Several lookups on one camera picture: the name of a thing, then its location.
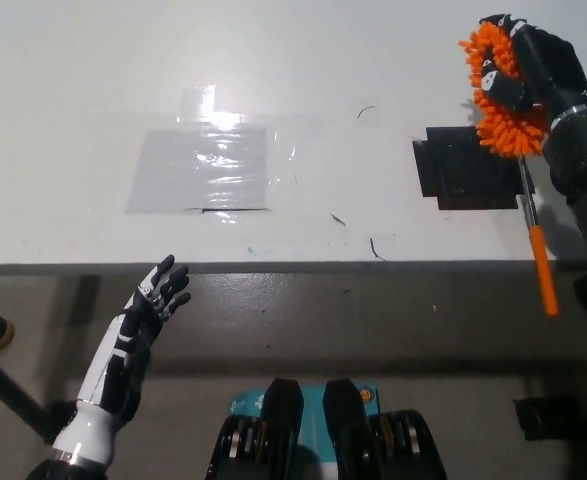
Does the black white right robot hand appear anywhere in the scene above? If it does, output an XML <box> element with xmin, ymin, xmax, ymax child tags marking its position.
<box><xmin>474</xmin><ymin>13</ymin><xmax>587</xmax><ymax>121</ymax></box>

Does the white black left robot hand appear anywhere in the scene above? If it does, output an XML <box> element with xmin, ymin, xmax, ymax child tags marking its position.
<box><xmin>75</xmin><ymin>254</ymin><xmax>193</xmax><ymax>427</ymax></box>

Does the orange microfibre telescopic duster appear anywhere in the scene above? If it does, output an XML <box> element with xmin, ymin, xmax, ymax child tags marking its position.
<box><xmin>457</xmin><ymin>22</ymin><xmax>560</xmax><ymax>318</ymax></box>

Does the grey table leg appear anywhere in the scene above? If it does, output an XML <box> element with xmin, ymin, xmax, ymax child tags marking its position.
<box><xmin>53</xmin><ymin>274</ymin><xmax>102</xmax><ymax>407</ymax></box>

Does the black diagonal table brace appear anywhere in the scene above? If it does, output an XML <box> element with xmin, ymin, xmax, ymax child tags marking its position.
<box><xmin>0</xmin><ymin>339</ymin><xmax>77</xmax><ymax>447</ymax></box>

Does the grey clear tape patch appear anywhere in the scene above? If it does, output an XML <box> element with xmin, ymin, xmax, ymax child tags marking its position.
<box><xmin>124</xmin><ymin>84</ymin><xmax>275</xmax><ymax>216</ymax></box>

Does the black table foot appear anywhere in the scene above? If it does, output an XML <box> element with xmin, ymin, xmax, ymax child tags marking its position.
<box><xmin>512</xmin><ymin>394</ymin><xmax>578</xmax><ymax>442</ymax></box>

